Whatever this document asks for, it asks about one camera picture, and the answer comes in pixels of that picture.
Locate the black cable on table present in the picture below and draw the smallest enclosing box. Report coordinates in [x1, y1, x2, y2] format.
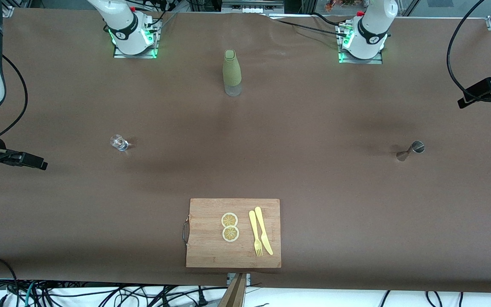
[267, 12, 350, 38]

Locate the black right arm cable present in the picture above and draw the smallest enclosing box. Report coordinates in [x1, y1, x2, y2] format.
[0, 55, 29, 139]

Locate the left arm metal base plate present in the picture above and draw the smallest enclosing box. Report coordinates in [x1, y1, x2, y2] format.
[337, 23, 384, 65]

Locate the steel jigger measuring cup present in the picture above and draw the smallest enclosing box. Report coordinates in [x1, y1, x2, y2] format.
[396, 140, 425, 162]

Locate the green sleeved glass bottle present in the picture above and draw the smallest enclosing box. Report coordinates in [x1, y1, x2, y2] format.
[222, 49, 243, 97]

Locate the wooden cutting board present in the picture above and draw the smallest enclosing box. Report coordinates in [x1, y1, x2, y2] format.
[182, 198, 282, 269]

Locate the yellow plastic fork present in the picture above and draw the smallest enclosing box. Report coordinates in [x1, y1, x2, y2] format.
[248, 210, 263, 257]

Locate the brown table cover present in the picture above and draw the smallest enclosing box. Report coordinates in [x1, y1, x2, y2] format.
[0, 8, 491, 295]

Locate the metal bracket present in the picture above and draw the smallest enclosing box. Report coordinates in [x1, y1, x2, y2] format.
[227, 273, 251, 286]

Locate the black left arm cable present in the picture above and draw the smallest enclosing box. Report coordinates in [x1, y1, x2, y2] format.
[447, 0, 491, 103]

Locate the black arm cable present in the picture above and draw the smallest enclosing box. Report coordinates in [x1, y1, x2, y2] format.
[447, 0, 491, 103]
[0, 55, 29, 139]

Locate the yellow plastic knife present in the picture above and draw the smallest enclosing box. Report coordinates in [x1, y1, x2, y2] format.
[254, 206, 274, 256]

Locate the clear glass shaker cup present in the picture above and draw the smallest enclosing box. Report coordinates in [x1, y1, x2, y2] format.
[110, 134, 130, 151]

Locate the grey metal box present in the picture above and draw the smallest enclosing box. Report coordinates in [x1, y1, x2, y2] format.
[222, 0, 284, 13]

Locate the wooden post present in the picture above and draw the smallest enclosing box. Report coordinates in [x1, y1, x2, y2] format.
[219, 273, 247, 307]

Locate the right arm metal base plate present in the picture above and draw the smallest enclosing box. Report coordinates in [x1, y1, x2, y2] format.
[113, 17, 159, 59]

